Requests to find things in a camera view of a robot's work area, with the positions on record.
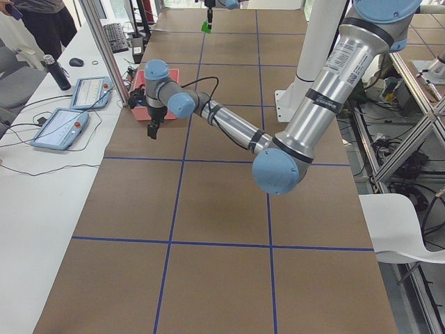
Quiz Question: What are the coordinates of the green block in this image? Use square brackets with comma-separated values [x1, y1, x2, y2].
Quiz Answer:
[201, 21, 211, 33]

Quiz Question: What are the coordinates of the person at desk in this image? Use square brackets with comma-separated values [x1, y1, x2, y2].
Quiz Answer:
[1, 0, 77, 60]

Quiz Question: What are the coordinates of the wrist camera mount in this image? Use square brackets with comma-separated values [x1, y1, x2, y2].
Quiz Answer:
[127, 84, 147, 109]

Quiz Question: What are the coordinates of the teach pendant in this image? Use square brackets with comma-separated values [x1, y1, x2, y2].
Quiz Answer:
[30, 108, 90, 150]
[70, 77, 113, 110]

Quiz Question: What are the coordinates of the black water bottle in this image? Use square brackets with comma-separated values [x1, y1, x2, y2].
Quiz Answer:
[43, 54, 71, 90]

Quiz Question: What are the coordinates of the far teach pendant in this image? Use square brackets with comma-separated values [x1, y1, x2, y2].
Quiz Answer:
[70, 77, 113, 110]

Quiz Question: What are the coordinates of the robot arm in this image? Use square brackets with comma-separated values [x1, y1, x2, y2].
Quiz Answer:
[145, 1, 420, 195]
[202, 0, 245, 33]

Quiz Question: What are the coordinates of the near teach pendant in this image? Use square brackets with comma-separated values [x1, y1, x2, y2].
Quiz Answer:
[30, 108, 90, 150]

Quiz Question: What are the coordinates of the black computer mouse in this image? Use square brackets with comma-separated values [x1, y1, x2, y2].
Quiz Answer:
[69, 58, 84, 67]

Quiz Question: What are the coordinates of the black keyboard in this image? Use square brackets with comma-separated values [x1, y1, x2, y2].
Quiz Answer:
[103, 23, 129, 54]

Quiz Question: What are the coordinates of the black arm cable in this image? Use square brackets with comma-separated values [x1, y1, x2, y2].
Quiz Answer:
[180, 76, 265, 150]

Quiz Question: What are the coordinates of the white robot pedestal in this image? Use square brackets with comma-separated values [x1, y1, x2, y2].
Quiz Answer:
[275, 0, 349, 122]

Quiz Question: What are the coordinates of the aluminium frame post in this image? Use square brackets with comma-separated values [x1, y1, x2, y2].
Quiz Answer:
[79, 0, 129, 107]

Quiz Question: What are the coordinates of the pink plastic box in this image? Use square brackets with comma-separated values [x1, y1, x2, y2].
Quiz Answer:
[131, 68, 179, 121]

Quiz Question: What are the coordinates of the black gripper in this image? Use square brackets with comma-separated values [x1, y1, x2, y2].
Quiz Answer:
[204, 0, 214, 31]
[147, 105, 168, 140]

